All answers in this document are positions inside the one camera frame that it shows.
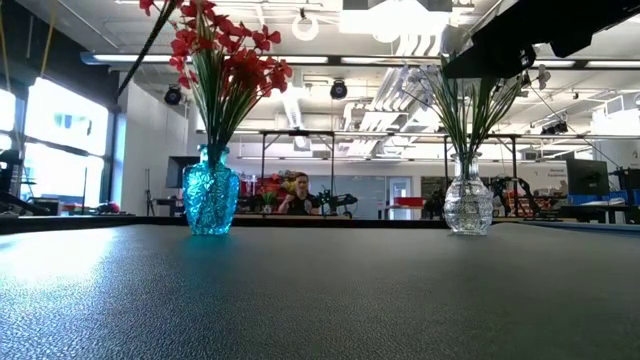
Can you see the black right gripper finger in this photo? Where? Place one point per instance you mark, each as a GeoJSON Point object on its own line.
{"type": "Point", "coordinates": [490, 55]}

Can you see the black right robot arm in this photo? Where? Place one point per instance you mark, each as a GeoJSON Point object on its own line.
{"type": "Point", "coordinates": [625, 10]}

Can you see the background black robot arm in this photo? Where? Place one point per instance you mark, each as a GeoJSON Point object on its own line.
{"type": "Point", "coordinates": [340, 200]}
{"type": "Point", "coordinates": [520, 195]}

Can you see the clear glass vase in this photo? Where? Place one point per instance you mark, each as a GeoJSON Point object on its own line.
{"type": "Point", "coordinates": [467, 205]}

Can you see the blue glass vase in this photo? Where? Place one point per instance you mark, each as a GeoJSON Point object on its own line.
{"type": "Point", "coordinates": [210, 195]}

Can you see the black round ceiling speaker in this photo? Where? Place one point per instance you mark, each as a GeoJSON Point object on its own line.
{"type": "Point", "coordinates": [338, 90]}
{"type": "Point", "coordinates": [172, 95]}

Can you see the black monitor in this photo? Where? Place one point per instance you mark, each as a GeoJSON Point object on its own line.
{"type": "Point", "coordinates": [587, 177]}

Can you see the red bin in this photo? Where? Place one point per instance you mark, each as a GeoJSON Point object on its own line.
{"type": "Point", "coordinates": [407, 201]}

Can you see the blue storage bins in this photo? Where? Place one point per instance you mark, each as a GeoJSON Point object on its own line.
{"type": "Point", "coordinates": [625, 196]}

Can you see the overhead light bar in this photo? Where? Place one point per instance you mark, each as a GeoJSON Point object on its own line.
{"type": "Point", "coordinates": [300, 60]}

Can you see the person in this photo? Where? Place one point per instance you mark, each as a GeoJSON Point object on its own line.
{"type": "Point", "coordinates": [300, 202]}

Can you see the black textured table mat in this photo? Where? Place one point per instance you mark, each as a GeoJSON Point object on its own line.
{"type": "Point", "coordinates": [320, 300]}

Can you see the black box screen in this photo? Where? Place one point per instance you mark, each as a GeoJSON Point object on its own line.
{"type": "Point", "coordinates": [175, 172]}

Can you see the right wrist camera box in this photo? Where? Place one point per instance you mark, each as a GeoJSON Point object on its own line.
{"type": "Point", "coordinates": [572, 45]}

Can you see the black background table frame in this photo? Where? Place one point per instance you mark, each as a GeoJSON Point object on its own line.
{"type": "Point", "coordinates": [300, 133]}

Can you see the black aluminium table frame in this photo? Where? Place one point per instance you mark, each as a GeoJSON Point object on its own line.
{"type": "Point", "coordinates": [100, 223]}

